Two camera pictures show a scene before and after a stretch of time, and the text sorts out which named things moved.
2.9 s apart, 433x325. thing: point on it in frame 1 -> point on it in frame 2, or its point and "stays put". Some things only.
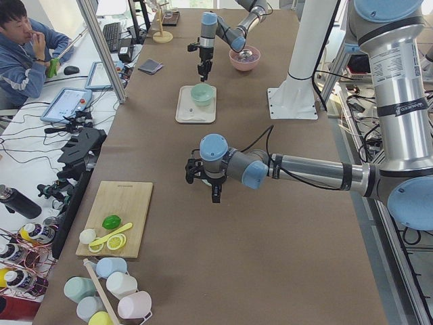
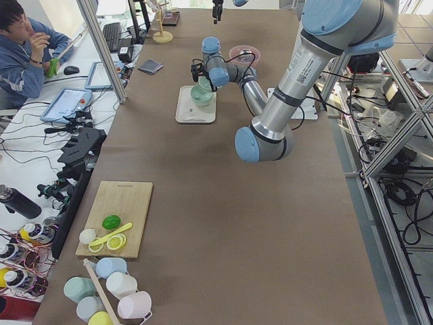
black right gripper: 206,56 -> 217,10
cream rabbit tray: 187,111 stays put
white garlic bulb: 86,236 stays put
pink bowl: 245,60 stays put
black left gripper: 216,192 -> 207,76
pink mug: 137,305 stays put
